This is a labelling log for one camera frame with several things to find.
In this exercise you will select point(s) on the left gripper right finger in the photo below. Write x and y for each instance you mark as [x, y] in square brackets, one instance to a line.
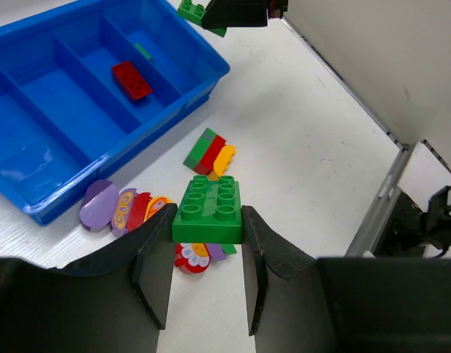
[296, 303]

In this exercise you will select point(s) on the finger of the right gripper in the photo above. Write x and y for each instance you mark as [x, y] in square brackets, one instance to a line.
[235, 13]

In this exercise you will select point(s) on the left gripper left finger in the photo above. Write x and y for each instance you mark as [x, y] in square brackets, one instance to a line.
[113, 300]

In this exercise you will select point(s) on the red rounded lego brick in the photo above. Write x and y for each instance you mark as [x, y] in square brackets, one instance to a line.
[191, 12]

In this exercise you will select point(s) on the green 2x4 lego brick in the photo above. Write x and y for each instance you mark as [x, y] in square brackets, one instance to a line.
[210, 212]

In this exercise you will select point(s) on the small green lego brick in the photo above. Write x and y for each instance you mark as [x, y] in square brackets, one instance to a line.
[144, 52]

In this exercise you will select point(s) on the red flower lego brick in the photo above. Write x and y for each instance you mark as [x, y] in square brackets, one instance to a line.
[192, 258]

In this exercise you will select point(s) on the purple green lego stack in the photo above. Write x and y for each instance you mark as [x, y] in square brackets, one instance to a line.
[219, 252]

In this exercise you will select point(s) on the purple rounded lego brick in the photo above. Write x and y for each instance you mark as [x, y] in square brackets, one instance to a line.
[98, 205]

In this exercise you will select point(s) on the purple butterfly lego brick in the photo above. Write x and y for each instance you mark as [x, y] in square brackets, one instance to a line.
[122, 211]

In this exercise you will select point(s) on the red half-round lego brick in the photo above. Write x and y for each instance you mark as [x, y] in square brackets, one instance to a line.
[138, 211]

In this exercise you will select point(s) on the yellow orange butterfly lego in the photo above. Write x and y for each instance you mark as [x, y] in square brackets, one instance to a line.
[155, 205]

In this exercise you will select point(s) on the red 2x4 lego brick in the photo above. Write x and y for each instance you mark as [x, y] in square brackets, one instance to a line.
[130, 81]

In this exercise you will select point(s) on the green red yellow lego stack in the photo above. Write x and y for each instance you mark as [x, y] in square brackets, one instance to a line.
[210, 155]

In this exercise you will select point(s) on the blue divided plastic bin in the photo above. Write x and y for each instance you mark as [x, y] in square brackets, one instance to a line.
[64, 121]

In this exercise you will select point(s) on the aluminium frame rail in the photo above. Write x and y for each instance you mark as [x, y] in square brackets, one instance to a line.
[374, 222]

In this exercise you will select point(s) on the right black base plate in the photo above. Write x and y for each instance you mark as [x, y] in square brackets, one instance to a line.
[410, 229]

